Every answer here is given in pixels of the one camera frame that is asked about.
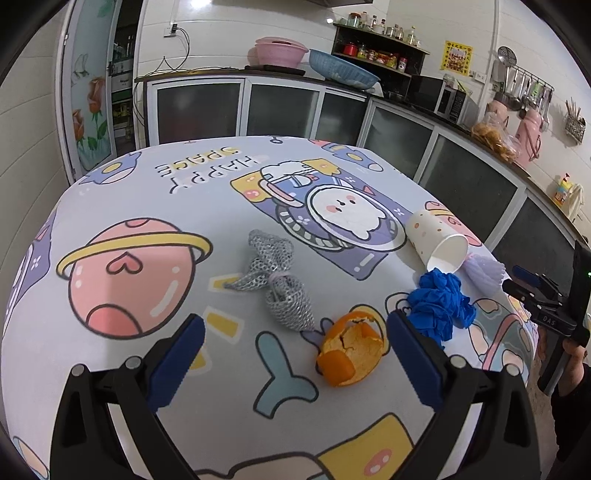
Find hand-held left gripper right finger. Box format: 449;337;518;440
387;309;541;480

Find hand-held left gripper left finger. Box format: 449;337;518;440
50;314;206;480

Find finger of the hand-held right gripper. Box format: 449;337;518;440
512;265;561;298
502;281;561;311

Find orange peel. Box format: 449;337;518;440
315;310;386;387

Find person's right forearm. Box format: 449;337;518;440
549;362;591;462

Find person's right hand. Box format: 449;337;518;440
564;342;591;386

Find blue disposable glove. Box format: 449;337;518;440
406;270;477;349

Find yellow plastic bottle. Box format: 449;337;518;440
553;173;583;208

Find cartoon printed tablecloth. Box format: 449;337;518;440
0;135;541;480

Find white dotted paper cup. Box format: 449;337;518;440
405;210;469;274

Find silver mesh cloth bundle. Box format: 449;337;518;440
226;230;317;332

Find kitchen cabinets with glass doors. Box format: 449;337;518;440
135;74;591;301

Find tall pink thermos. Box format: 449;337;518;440
513;108;544;169

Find bag of yellow snacks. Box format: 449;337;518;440
471;115;520;162

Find small pink thermos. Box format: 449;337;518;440
485;99;509;132

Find rack of hanging kitchen utensils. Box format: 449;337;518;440
492;46;555;134

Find silver microwave oven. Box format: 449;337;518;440
409;75;474;124

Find dark wooden spice shelf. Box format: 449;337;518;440
332;24;430;100

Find row of spice jars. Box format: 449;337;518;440
342;41;409;72

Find blue plastic basket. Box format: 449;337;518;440
308;49;380;90

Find flower printed glass door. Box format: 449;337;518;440
60;0;118;178

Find row of glass bottles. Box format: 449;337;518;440
346;11;422;47

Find black induction cooktop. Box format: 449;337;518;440
245;65;306;77

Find pink lidded pot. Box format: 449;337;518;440
255;38;309;69

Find wire chopstick holder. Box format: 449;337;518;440
564;98;587;145

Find yellow wall poster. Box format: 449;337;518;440
441;40;472;75

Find white wall socket with cable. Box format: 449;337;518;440
152;22;191;75

